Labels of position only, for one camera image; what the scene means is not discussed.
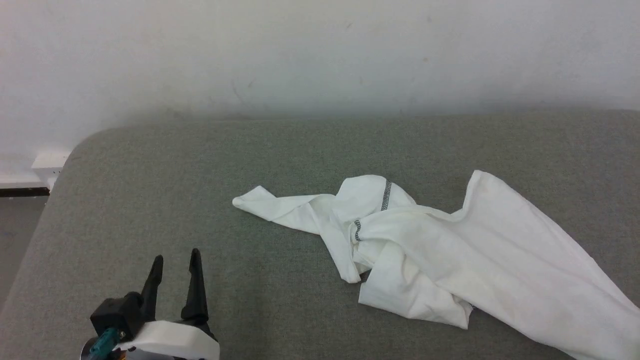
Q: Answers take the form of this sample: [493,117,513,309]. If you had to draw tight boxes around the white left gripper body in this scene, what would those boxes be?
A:
[115,320,221,360]

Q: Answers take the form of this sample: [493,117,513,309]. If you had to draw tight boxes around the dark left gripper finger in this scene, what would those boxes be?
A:
[141,255,164,322]
[180,248,209,325]

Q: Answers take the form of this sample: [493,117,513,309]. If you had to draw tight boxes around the white garment with grey stitching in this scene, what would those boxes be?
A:
[232,170,640,360]

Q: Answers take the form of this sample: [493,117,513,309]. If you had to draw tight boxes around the black baseboard strip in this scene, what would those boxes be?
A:
[0,187,51,197]

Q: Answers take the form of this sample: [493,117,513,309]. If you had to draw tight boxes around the white wall box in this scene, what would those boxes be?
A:
[31,150,72,191]

